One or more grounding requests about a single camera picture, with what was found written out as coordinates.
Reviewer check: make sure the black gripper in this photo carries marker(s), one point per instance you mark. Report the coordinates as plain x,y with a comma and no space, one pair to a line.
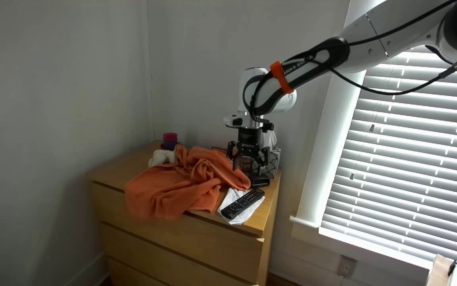
249,144

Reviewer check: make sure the black TV remote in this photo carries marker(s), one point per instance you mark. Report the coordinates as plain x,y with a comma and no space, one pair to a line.
241,206

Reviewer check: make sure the white paper towel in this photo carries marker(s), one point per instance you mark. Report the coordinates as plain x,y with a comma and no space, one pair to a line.
228,200

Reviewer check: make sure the orange towel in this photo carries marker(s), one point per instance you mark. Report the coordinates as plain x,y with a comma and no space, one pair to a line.
181,184

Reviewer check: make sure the small black button device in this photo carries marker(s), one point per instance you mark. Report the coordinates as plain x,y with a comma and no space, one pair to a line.
260,182

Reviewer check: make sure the dark red candle jar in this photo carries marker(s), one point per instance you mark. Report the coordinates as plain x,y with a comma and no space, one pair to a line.
169,142

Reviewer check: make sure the small white soft object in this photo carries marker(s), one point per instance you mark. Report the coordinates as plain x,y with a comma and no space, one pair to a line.
160,158

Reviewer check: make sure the light wooden dresser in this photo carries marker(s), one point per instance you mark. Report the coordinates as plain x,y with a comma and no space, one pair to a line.
185,244

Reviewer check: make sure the large white window blinds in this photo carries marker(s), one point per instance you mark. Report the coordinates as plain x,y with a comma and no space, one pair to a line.
407,196

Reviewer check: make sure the brown cardboard box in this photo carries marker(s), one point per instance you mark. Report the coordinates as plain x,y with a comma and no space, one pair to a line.
438,271

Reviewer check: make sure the white window frame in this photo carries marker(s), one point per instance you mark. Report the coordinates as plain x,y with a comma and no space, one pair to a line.
317,176

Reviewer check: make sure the white wall outlet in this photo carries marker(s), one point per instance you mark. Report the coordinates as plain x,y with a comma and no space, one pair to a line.
346,266

